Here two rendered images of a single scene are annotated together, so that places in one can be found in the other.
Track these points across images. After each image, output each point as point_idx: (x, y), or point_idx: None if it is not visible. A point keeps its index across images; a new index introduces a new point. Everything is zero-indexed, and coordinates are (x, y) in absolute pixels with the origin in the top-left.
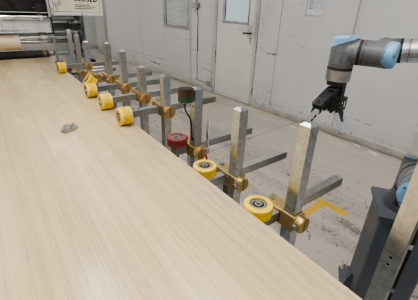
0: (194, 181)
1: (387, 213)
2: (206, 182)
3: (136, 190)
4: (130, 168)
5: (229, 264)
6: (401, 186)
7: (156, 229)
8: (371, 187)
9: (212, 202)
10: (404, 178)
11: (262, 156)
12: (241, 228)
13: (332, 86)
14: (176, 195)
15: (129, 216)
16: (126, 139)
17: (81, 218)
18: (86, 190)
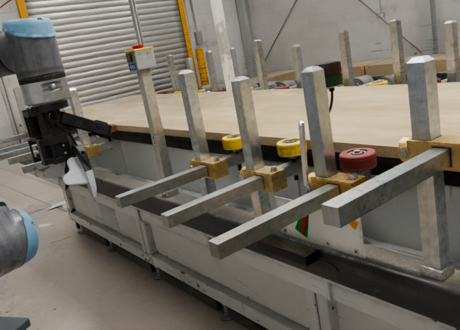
0: (296, 134)
1: (9, 325)
2: (283, 136)
3: (348, 121)
4: (375, 125)
5: (257, 122)
6: (29, 229)
7: None
8: None
9: (274, 131)
10: (10, 232)
11: (210, 197)
12: None
13: (60, 111)
14: (307, 127)
15: (335, 116)
16: None
17: (369, 109)
18: (392, 112)
